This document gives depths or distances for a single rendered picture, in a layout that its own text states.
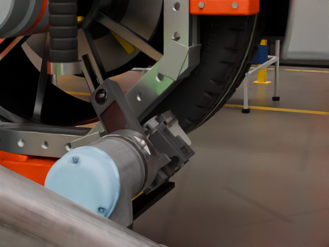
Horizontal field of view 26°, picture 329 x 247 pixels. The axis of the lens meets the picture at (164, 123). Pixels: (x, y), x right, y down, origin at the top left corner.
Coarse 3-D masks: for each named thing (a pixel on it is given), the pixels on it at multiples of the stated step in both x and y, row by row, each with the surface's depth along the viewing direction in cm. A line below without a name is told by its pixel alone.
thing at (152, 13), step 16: (112, 0) 127; (128, 0) 129; (144, 0) 128; (160, 0) 127; (112, 16) 131; (128, 16) 130; (144, 16) 129; (160, 16) 128; (96, 32) 132; (144, 32) 129; (32, 48) 138; (96, 48) 133; (112, 48) 132; (112, 64) 133; (128, 64) 134
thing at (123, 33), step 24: (96, 0) 121; (96, 24) 126; (120, 24) 121; (0, 48) 130; (48, 48) 126; (144, 48) 120; (0, 72) 139; (24, 72) 146; (96, 72) 123; (0, 96) 132; (24, 96) 138; (48, 96) 129; (72, 96) 149; (24, 120) 128; (48, 120) 130; (72, 120) 131; (96, 120) 127
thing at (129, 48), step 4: (112, 32) 131; (116, 36) 131; (120, 40) 131; (124, 40) 130; (124, 44) 131; (128, 44) 130; (124, 48) 131; (128, 48) 130; (132, 48) 130; (128, 52) 131
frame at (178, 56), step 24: (168, 0) 106; (168, 24) 106; (192, 24) 110; (168, 48) 107; (192, 48) 107; (168, 72) 107; (144, 96) 110; (0, 144) 120; (24, 144) 119; (48, 144) 117; (72, 144) 115
